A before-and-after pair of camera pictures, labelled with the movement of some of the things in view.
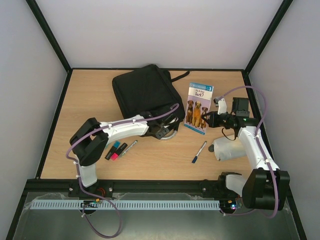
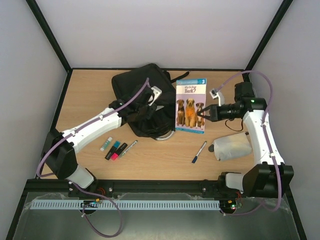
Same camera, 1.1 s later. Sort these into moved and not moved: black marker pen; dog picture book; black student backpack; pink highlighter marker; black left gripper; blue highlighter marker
Moved: dog picture book; black left gripper
Not moved: blue highlighter marker; black student backpack; black marker pen; pink highlighter marker
